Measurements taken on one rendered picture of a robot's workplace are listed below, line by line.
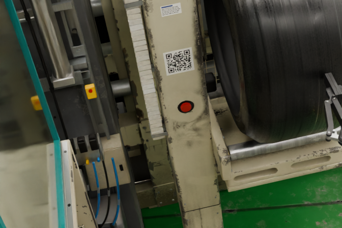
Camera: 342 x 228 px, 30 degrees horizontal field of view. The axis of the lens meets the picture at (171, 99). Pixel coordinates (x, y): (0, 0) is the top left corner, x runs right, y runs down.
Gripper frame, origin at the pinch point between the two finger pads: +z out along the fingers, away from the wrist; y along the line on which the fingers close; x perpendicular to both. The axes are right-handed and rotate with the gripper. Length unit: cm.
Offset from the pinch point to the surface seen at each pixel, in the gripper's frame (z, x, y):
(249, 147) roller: 14.0, 35.0, 16.2
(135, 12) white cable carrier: 28, -10, 40
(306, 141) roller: 12.6, 36.6, -0.2
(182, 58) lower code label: 24.8, 5.3, 30.6
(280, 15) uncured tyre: 13.7, -12.9, 8.3
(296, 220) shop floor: 40, 132, -11
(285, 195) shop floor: 55, 134, -10
